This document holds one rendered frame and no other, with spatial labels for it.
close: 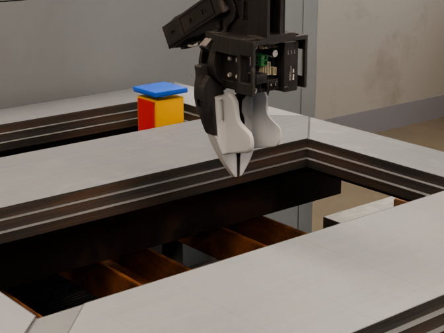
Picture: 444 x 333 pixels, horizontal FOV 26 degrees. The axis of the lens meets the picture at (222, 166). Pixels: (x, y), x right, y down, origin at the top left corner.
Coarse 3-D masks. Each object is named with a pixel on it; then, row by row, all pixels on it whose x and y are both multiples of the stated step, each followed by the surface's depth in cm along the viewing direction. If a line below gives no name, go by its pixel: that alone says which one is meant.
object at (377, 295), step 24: (288, 240) 94; (264, 264) 88; (288, 264) 88; (312, 264) 88; (336, 264) 88; (360, 264) 88; (312, 288) 83; (336, 288) 83; (360, 288) 83; (384, 288) 83; (408, 288) 83; (360, 312) 78; (384, 312) 78
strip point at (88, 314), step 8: (88, 304) 80; (80, 312) 78; (88, 312) 78; (96, 312) 78; (80, 320) 77; (88, 320) 77; (96, 320) 77; (104, 320) 77; (112, 320) 77; (72, 328) 76; (80, 328) 76; (88, 328) 76; (96, 328) 76; (104, 328) 76; (112, 328) 76; (120, 328) 76; (128, 328) 76
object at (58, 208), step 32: (0, 128) 139; (32, 128) 141; (64, 128) 145; (96, 128) 148; (256, 160) 125; (288, 160) 129; (320, 160) 129; (352, 160) 125; (96, 192) 111; (128, 192) 113; (160, 192) 116; (192, 192) 118; (416, 192) 116; (0, 224) 103; (32, 224) 105; (64, 224) 107; (64, 320) 77; (384, 320) 77; (416, 320) 80
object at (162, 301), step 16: (144, 288) 83; (160, 288) 83; (176, 288) 83; (96, 304) 80; (112, 304) 80; (128, 304) 80; (144, 304) 80; (160, 304) 80; (176, 304) 80; (192, 304) 80; (208, 304) 80; (128, 320) 77; (144, 320) 77; (160, 320) 77; (176, 320) 77; (192, 320) 77; (208, 320) 77; (224, 320) 77; (240, 320) 77
